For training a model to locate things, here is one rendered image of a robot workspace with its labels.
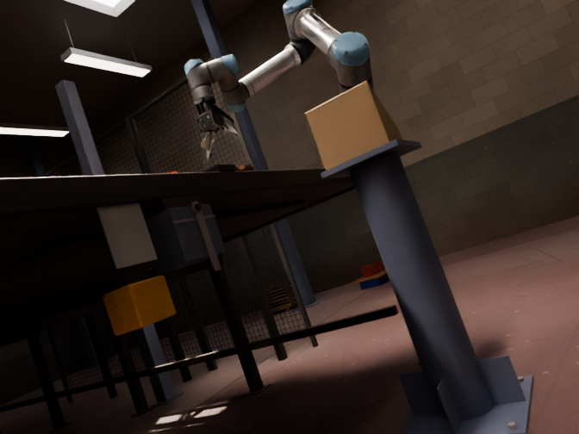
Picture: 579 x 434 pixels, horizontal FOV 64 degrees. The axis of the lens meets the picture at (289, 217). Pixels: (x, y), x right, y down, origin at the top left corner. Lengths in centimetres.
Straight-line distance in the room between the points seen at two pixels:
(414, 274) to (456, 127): 480
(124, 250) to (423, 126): 559
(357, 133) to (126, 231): 82
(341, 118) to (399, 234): 41
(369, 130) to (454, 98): 479
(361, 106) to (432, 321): 70
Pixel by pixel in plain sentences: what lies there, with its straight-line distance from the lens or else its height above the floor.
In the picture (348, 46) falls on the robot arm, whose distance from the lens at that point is 161.
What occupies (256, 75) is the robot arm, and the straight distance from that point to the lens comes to 191.
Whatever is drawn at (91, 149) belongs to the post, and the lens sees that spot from 369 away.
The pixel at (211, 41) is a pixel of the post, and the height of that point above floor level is 359.
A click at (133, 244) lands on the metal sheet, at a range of 95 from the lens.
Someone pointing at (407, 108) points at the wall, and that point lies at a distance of 637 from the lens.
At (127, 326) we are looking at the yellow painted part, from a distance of 91.
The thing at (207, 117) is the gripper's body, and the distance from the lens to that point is 172.
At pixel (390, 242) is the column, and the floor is 59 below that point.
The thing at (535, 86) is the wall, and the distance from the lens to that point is 615.
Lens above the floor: 65
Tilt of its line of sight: 5 degrees up
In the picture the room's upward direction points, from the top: 20 degrees counter-clockwise
